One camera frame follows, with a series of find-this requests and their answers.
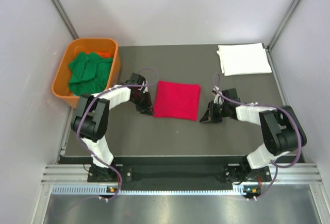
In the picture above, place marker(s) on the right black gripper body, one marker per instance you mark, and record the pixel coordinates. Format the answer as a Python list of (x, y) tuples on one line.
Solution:
[(217, 112)]

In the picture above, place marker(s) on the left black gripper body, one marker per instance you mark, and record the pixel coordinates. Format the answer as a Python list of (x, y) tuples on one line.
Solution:
[(142, 102)]

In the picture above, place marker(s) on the red polo shirt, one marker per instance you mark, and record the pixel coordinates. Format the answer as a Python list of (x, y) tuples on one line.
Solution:
[(177, 100)]

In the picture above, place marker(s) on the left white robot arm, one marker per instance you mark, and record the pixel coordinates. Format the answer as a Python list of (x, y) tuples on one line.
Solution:
[(90, 122)]

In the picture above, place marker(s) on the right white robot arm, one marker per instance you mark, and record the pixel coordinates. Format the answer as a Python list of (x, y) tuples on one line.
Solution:
[(281, 131)]

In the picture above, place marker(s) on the orange t shirt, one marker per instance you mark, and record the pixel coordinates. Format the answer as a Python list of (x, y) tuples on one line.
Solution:
[(101, 54)]

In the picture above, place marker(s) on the green t shirt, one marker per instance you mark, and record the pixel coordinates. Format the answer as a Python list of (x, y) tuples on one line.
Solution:
[(90, 73)]

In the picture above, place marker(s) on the folded white t shirt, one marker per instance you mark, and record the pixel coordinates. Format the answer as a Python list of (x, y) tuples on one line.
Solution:
[(243, 59)]

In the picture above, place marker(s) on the orange plastic bin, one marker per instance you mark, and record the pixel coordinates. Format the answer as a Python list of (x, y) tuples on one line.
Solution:
[(60, 87)]

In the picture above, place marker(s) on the grey slotted cable duct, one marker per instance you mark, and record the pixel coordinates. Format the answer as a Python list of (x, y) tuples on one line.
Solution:
[(106, 190)]

